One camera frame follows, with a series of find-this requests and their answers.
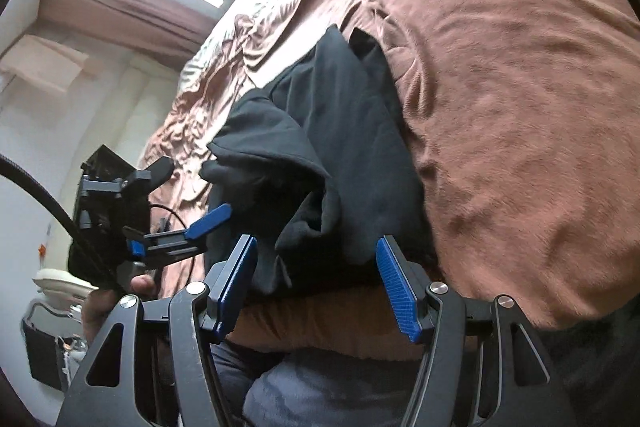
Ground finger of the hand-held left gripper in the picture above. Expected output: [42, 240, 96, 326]
[144, 203, 233, 264]
[122, 157, 175, 194]

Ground person's grey pants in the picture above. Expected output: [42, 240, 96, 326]
[210, 339, 431, 427]

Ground cream rounded object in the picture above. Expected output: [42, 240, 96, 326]
[32, 269, 98, 305]

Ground brown blanket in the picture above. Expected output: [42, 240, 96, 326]
[142, 0, 640, 360]

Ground black braided cable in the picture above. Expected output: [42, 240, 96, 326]
[0, 156, 121, 293]

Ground pink curtain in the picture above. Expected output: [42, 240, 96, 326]
[42, 0, 221, 58]

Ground black bin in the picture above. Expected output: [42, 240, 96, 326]
[20, 302, 88, 393]

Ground beige cloth cover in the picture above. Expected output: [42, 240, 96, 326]
[0, 34, 98, 95]

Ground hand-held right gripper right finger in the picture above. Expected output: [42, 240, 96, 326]
[375, 235, 581, 427]

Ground person's left hand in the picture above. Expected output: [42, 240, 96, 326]
[81, 274, 158, 360]

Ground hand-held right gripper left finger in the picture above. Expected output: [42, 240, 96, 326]
[55, 234, 259, 427]

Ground black sweatshirt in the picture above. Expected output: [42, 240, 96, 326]
[200, 26, 441, 298]

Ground cream padded headboard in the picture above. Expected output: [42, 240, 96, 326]
[65, 52, 193, 208]

